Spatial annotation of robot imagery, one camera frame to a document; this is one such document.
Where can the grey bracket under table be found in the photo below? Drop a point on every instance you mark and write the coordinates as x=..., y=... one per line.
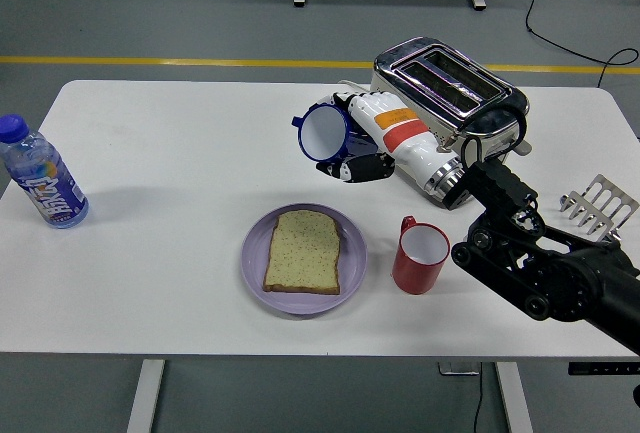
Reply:
x=457, y=369

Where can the plastic bottle blue label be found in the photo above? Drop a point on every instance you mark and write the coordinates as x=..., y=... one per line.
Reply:
x=50, y=188

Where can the purple round plate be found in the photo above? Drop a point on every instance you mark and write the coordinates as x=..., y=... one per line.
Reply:
x=255, y=263

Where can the metal toast rack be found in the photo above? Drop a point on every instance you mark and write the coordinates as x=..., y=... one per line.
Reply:
x=602, y=182

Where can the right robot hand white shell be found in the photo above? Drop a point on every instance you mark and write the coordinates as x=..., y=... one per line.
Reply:
x=405, y=138

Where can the cream and chrome toaster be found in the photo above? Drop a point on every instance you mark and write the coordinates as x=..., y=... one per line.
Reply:
x=387, y=65

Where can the blue enamel cup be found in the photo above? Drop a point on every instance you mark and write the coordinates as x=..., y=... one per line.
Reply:
x=322, y=133

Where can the bread slice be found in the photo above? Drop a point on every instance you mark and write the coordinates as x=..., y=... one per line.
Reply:
x=302, y=253

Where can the black table control panel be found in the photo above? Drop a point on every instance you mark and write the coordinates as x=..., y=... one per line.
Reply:
x=600, y=368

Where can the red enamel cup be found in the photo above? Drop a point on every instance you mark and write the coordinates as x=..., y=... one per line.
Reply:
x=415, y=278

